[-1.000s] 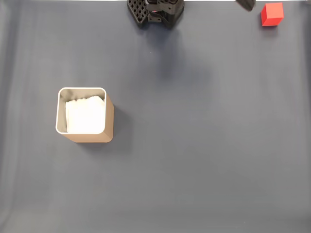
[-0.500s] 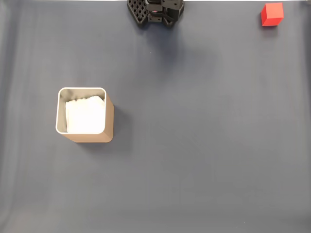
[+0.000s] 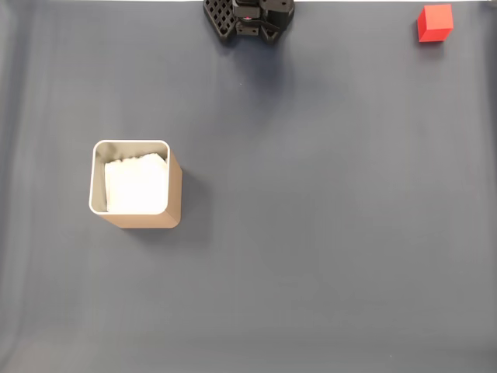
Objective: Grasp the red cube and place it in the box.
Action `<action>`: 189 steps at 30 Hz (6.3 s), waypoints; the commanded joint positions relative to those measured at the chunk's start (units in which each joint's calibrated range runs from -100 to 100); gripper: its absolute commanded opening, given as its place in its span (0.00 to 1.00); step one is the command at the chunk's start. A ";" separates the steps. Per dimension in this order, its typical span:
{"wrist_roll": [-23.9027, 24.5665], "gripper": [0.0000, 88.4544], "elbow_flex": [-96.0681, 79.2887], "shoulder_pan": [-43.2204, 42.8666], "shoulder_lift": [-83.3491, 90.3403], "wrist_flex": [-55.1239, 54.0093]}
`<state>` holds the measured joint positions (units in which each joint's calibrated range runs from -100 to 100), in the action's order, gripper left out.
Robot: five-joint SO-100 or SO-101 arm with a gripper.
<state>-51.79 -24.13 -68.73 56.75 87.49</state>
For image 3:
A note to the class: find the red cube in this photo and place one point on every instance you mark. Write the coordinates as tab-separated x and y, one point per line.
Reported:
435	23

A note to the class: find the beige square box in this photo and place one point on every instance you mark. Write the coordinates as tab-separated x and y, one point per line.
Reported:
172	194

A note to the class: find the blue-grey table mat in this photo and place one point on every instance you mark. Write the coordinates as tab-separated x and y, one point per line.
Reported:
310	233

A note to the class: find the white tissue paper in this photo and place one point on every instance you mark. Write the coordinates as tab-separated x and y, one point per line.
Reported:
136	186

